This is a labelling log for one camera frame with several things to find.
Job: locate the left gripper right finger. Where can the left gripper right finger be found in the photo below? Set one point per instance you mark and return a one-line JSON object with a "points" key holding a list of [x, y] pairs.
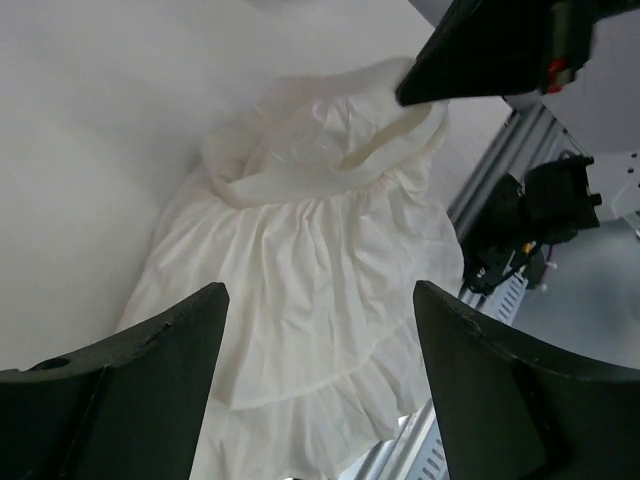
{"points": [[510, 406]]}

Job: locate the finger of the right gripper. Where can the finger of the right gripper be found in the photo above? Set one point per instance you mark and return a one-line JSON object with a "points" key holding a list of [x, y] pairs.
{"points": [[501, 48]]}

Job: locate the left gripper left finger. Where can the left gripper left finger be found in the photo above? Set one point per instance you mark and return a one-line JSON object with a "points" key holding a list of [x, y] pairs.
{"points": [[130, 406]]}

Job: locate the white cloth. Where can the white cloth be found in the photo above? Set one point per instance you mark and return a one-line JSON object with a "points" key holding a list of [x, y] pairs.
{"points": [[317, 210]]}

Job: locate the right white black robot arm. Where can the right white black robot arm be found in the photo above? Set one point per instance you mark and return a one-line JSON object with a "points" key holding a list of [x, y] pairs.
{"points": [[549, 206]]}

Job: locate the white slotted cable duct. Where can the white slotted cable duct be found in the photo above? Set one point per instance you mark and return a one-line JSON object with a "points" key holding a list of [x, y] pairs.
{"points": [[503, 303]]}

